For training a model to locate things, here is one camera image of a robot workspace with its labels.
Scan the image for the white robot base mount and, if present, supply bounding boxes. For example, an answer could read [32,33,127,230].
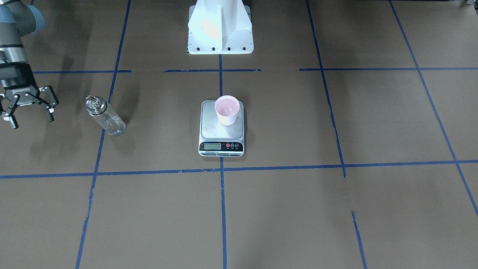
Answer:
[187,0,254,55]

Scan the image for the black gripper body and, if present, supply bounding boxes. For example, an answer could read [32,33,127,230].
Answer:
[0,64,43,106]

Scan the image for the glass sauce dispenser bottle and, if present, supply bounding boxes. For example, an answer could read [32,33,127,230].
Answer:
[85,94,126,136]

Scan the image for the pink paper cup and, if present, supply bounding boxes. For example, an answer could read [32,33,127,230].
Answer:
[214,95,240,126]

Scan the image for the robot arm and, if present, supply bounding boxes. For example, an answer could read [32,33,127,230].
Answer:
[0,0,59,129]

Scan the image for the silver digital kitchen scale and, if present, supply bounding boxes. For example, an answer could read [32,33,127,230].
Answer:
[198,100,245,157]

